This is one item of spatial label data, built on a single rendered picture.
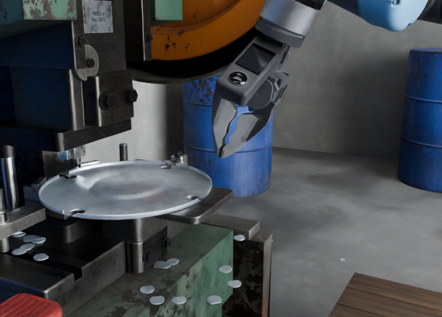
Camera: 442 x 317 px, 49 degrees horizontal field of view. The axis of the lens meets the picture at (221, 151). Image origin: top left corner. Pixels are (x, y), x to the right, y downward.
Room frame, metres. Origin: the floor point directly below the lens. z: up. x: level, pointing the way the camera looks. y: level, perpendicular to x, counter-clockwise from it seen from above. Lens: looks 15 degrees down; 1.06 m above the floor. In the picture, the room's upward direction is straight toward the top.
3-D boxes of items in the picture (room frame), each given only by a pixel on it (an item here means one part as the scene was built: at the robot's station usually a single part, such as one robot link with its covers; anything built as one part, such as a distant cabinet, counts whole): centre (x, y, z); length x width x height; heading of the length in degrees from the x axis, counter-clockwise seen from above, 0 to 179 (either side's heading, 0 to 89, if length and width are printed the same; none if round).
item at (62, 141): (0.86, 0.28, 0.86); 0.20 x 0.16 x 0.05; 154
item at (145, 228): (0.78, 0.12, 0.72); 0.25 x 0.14 x 0.14; 64
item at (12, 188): (0.81, 0.37, 0.81); 0.02 x 0.02 x 0.14
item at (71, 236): (0.86, 0.28, 0.72); 0.20 x 0.16 x 0.03; 154
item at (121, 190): (0.80, 0.16, 0.78); 0.29 x 0.29 x 0.01
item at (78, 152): (0.85, 0.27, 0.84); 0.05 x 0.03 x 0.04; 154
